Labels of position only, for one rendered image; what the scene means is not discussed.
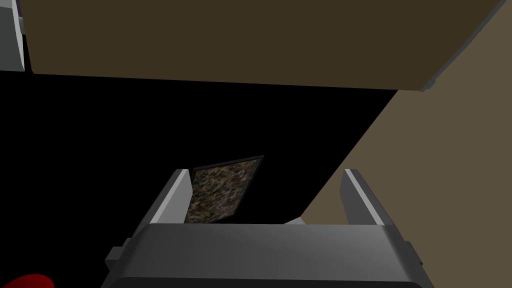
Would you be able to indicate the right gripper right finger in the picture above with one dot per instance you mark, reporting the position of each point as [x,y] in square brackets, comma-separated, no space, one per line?
[362,200]

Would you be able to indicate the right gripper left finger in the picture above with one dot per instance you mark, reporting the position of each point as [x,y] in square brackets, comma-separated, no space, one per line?
[176,200]

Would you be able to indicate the red rounded object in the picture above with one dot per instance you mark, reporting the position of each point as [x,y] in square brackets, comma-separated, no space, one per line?
[32,281]

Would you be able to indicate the framed mottled wall picture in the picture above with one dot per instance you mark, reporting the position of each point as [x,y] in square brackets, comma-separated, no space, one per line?
[224,188]

